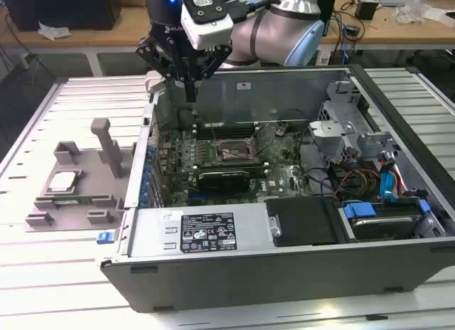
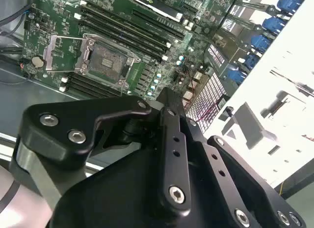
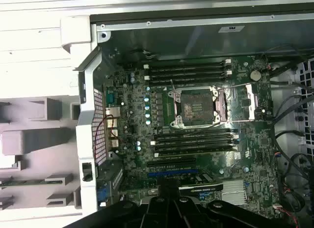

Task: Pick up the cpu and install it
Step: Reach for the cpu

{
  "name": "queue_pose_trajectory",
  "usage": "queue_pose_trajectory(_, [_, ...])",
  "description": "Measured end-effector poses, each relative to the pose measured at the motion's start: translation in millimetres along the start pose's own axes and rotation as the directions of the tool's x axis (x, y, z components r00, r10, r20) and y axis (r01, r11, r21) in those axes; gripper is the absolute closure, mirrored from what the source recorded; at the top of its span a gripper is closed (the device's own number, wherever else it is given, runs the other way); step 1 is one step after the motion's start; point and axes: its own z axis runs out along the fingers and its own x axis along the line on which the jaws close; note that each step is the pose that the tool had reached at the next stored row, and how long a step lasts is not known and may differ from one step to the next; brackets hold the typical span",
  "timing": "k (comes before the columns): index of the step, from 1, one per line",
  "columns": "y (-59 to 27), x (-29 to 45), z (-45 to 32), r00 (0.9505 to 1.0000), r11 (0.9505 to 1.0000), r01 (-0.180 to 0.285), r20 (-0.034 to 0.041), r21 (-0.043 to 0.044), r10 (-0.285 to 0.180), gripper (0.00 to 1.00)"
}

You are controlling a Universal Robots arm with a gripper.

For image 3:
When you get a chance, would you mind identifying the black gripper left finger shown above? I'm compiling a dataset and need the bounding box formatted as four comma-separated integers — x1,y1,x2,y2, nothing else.
62,177,177,228

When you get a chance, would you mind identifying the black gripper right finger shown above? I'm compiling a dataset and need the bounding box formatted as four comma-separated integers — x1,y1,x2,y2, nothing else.
171,177,296,228

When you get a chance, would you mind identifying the metal socket cover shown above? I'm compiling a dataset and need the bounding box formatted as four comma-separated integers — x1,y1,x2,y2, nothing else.
213,82,259,122

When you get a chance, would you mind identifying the CPU socket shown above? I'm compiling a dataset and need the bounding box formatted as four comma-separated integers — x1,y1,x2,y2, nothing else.
168,86,223,129

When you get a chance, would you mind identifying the black graphics card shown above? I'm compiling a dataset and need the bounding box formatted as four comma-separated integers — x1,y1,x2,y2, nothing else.
157,172,224,204

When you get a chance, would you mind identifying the blue expansion slot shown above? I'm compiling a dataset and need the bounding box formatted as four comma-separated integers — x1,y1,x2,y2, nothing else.
148,171,199,180

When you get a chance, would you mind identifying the silver chipset heatsink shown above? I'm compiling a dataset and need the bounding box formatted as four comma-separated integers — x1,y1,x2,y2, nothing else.
221,180,248,206

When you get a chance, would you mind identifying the black expansion slot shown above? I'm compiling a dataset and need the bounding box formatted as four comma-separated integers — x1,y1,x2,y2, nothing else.
146,157,197,168

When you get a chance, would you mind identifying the green motherboard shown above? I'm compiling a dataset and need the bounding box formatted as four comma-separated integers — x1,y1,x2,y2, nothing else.
103,55,282,215

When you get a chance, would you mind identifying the silver network port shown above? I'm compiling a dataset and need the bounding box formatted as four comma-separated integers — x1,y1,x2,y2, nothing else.
105,107,121,125

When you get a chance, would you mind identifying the blue serial port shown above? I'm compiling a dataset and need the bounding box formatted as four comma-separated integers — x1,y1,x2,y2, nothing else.
105,88,119,106

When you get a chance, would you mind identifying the green RAM stick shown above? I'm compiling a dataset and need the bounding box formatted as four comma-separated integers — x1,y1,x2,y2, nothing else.
0,179,47,189

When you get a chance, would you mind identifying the grey parts rack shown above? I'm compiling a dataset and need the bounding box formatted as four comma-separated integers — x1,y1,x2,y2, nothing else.
0,96,83,210

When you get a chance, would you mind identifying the round coin battery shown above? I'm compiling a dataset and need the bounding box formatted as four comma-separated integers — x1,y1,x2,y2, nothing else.
249,70,262,82

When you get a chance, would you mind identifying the silver drive cage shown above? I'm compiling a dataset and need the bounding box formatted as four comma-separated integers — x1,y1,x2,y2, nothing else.
293,57,314,155

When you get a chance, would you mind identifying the black PC case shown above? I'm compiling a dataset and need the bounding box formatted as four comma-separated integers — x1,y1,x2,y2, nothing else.
73,5,314,228

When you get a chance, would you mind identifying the white case sticker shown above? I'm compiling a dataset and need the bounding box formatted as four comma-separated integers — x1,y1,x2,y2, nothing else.
218,25,246,33

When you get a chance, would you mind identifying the grey plastic case latch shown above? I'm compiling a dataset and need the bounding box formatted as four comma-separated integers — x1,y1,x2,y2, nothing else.
60,15,93,54

